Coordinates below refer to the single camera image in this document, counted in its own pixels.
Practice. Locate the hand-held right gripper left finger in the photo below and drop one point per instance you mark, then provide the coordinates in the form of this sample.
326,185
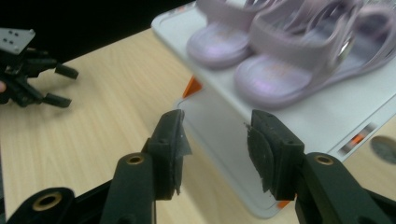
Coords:
165,161

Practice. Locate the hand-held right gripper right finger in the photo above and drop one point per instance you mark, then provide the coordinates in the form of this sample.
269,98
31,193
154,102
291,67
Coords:
280,161

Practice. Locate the white shoe box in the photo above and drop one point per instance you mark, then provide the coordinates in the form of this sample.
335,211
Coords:
218,130

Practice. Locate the purple sandal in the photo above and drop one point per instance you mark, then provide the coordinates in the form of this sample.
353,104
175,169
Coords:
218,46
280,81

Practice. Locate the dark round table grommet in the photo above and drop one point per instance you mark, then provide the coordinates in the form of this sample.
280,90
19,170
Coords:
384,150

